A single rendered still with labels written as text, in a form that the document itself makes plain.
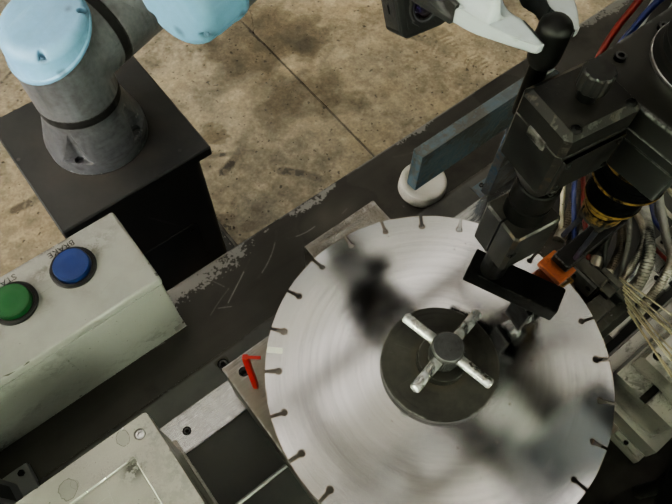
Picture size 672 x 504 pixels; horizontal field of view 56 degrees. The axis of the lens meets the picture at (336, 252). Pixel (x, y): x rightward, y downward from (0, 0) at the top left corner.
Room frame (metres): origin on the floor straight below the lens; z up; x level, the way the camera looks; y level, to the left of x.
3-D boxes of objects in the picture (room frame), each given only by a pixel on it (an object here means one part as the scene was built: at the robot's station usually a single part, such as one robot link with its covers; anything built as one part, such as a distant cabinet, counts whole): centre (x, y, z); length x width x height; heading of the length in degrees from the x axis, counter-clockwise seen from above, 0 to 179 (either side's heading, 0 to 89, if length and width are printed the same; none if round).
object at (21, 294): (0.25, 0.34, 0.90); 0.04 x 0.04 x 0.02
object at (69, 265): (0.30, 0.29, 0.90); 0.04 x 0.04 x 0.02
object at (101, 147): (0.59, 0.37, 0.80); 0.15 x 0.15 x 0.10
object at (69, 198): (0.59, 0.37, 0.37); 0.40 x 0.40 x 0.75; 40
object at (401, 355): (0.18, -0.10, 0.96); 0.11 x 0.11 x 0.03
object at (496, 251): (0.25, -0.14, 1.17); 0.06 x 0.05 x 0.20; 121
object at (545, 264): (0.31, -0.25, 0.95); 0.10 x 0.03 x 0.07; 130
